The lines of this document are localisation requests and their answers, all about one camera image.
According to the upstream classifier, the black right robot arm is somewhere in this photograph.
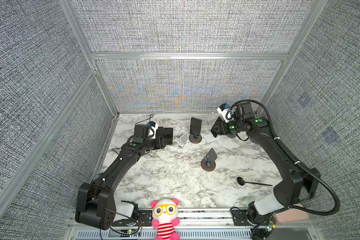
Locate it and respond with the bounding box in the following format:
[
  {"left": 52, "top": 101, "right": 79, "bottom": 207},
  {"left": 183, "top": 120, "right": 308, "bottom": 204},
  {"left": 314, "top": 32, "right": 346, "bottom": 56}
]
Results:
[{"left": 211, "top": 100, "right": 320, "bottom": 225}]

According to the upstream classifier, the black ladle spoon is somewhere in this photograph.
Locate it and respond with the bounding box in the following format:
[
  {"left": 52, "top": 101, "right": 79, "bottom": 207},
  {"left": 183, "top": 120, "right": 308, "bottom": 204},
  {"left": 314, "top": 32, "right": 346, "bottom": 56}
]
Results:
[{"left": 236, "top": 176, "right": 274, "bottom": 187}]

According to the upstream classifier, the white phone stand right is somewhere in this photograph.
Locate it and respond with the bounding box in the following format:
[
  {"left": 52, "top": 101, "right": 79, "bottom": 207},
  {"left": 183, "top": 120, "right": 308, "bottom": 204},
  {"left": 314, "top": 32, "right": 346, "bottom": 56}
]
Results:
[{"left": 204, "top": 133, "right": 220, "bottom": 143}]

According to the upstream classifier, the aluminium frame corner post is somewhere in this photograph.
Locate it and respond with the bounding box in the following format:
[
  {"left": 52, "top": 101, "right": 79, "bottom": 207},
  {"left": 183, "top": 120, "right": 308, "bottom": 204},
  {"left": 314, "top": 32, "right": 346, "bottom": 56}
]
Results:
[{"left": 59, "top": 0, "right": 120, "bottom": 117}]

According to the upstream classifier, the pink white plush toy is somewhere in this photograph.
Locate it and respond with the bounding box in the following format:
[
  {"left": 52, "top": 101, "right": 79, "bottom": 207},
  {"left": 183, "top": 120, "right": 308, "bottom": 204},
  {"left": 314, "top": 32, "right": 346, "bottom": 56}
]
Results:
[{"left": 151, "top": 199, "right": 180, "bottom": 240}]

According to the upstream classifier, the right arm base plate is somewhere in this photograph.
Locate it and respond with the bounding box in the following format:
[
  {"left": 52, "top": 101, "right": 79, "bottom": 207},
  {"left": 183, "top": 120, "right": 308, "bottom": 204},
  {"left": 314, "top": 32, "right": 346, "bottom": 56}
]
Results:
[{"left": 230, "top": 207, "right": 256, "bottom": 227}]

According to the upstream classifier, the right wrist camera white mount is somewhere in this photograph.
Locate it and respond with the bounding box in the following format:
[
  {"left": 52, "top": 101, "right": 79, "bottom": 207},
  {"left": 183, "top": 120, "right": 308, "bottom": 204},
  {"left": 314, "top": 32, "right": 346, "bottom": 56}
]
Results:
[{"left": 217, "top": 104, "right": 233, "bottom": 123}]

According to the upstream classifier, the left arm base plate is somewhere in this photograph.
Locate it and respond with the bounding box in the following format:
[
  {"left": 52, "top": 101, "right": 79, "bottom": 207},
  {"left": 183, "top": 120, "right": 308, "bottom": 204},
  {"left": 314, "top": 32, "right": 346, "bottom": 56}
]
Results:
[{"left": 112, "top": 210, "right": 153, "bottom": 228}]

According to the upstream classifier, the black smartphone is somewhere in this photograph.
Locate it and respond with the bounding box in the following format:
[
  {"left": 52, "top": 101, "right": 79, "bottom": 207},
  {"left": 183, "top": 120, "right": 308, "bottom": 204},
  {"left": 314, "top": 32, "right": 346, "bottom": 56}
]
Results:
[
  {"left": 190, "top": 117, "right": 202, "bottom": 136},
  {"left": 210, "top": 117, "right": 225, "bottom": 138},
  {"left": 163, "top": 128, "right": 174, "bottom": 145},
  {"left": 156, "top": 127, "right": 164, "bottom": 138}
]

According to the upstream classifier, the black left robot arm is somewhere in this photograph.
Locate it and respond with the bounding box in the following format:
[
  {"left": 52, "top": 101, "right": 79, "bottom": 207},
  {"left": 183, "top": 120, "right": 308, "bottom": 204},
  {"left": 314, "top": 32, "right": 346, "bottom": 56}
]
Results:
[{"left": 75, "top": 122, "right": 174, "bottom": 230}]

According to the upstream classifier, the white phone stand left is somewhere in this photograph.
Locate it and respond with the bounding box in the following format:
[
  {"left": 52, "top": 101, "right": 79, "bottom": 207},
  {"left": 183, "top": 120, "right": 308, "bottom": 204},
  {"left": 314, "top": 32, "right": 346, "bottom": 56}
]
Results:
[{"left": 175, "top": 133, "right": 191, "bottom": 149}]

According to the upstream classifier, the black corrugated cable conduit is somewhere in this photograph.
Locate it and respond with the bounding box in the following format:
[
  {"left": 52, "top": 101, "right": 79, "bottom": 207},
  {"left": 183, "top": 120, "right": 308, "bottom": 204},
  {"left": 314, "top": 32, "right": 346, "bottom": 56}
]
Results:
[{"left": 229, "top": 99, "right": 341, "bottom": 216}]

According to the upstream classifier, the white phone stand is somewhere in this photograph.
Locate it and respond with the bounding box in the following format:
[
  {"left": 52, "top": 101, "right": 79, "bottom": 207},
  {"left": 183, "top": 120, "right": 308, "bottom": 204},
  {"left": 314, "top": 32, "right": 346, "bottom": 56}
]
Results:
[
  {"left": 175, "top": 133, "right": 191, "bottom": 149},
  {"left": 204, "top": 133, "right": 220, "bottom": 143}
]

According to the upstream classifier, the grey wood-base stand rear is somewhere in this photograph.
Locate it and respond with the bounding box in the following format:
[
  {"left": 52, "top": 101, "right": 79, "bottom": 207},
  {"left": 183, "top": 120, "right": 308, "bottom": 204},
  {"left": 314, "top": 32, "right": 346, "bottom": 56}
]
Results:
[{"left": 189, "top": 134, "right": 202, "bottom": 144}]

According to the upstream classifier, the pink flat box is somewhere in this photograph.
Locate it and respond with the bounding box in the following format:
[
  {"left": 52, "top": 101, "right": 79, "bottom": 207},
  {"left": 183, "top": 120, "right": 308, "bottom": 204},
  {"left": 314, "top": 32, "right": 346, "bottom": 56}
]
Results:
[{"left": 273, "top": 209, "right": 309, "bottom": 224}]

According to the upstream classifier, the empty grey wood-base stand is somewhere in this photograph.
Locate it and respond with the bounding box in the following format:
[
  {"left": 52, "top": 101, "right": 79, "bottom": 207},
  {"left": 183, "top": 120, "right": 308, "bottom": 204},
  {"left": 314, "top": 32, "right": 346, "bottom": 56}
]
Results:
[{"left": 201, "top": 149, "right": 218, "bottom": 172}]

